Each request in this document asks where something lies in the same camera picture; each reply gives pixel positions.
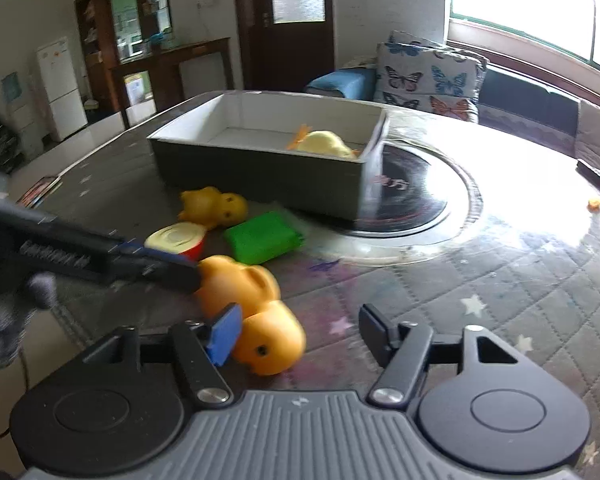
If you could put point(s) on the large butterfly print cushion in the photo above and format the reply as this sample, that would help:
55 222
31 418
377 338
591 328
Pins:
425 85

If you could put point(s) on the orange rubber duck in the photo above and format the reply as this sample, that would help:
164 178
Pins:
252 305

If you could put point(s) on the blue sofa cloth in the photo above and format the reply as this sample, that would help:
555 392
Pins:
345 82

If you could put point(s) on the red yellow round toy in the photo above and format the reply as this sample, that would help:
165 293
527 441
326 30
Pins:
177 241

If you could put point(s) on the small yellow rubber toy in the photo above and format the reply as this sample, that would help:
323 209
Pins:
212 206

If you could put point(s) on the colourful book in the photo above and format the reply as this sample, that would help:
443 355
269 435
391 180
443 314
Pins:
39 192

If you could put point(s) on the dark sofa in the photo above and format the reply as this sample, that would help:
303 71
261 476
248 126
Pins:
525 105

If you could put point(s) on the pale yellow rubber chicken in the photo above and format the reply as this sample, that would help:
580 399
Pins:
325 146

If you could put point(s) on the white water dispenser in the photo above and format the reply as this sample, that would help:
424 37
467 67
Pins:
17 105

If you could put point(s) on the dark wooden door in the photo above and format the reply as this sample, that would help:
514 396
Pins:
252 40

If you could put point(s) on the quilted beige sofa cover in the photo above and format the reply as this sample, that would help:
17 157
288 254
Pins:
597 132

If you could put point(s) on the white refrigerator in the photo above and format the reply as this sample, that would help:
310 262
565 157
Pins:
60 90

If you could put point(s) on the wooden sideboard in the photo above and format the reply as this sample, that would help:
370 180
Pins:
175 67

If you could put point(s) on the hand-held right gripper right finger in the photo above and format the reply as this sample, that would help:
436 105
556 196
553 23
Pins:
380 345

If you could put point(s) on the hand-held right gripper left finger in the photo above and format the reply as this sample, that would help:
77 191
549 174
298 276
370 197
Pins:
224 334

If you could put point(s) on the green packet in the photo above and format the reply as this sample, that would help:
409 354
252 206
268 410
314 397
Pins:
262 237

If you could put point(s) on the small butterfly print cushion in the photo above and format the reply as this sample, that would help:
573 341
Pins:
410 39

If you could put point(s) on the grey cardboard box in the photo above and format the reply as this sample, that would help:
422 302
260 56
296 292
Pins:
260 180

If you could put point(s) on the person's left hand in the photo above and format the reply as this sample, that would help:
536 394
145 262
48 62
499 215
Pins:
10 320

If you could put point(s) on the black round hotplate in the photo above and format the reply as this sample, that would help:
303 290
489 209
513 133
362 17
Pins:
410 190

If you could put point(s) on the window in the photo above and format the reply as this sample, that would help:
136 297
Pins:
530 0

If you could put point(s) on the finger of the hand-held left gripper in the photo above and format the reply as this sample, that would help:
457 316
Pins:
170 277
155 254

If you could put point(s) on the small orange toy piece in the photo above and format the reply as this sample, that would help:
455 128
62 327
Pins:
595 204

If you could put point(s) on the tall wooden display cabinet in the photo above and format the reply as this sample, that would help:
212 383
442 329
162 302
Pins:
97 35

